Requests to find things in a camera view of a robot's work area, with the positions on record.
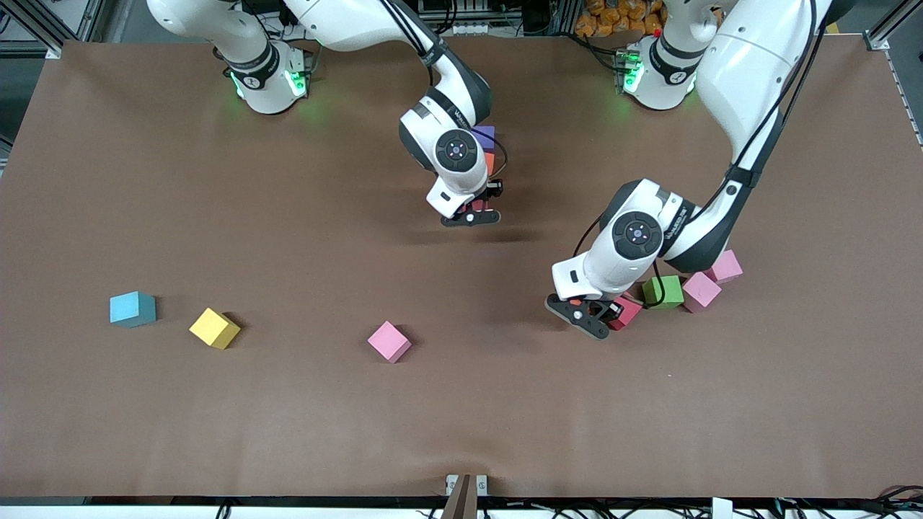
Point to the red foam cube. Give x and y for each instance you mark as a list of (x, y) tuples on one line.
[(479, 207), (629, 311)]

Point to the cyan foam cube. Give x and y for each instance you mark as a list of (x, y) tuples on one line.
[(132, 308)]

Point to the orange items bag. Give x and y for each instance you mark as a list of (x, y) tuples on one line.
[(613, 16)]

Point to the yellow foam cube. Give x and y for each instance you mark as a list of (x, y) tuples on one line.
[(214, 328)]

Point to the white tag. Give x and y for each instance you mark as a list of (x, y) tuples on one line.
[(721, 509)]

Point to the brown table cover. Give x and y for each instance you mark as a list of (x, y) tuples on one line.
[(461, 418)]

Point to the aluminium frame profile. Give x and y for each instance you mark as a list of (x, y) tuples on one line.
[(875, 41), (45, 40)]

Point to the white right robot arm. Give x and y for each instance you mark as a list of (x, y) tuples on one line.
[(346, 25)]

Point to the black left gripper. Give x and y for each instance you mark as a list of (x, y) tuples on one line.
[(610, 308)]

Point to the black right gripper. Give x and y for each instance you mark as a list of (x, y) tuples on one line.
[(494, 190)]

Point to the purple foam cube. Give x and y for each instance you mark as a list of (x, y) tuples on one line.
[(484, 135)]

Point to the metal mounting bracket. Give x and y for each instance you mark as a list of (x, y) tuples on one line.
[(481, 486)]

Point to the green foam cube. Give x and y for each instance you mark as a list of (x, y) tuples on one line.
[(667, 292)]

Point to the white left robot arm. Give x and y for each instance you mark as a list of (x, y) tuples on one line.
[(750, 65)]

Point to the pink foam cube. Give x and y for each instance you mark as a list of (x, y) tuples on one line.
[(727, 268), (389, 342), (701, 290)]

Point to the white power strip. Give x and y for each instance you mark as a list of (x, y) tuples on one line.
[(469, 27)]

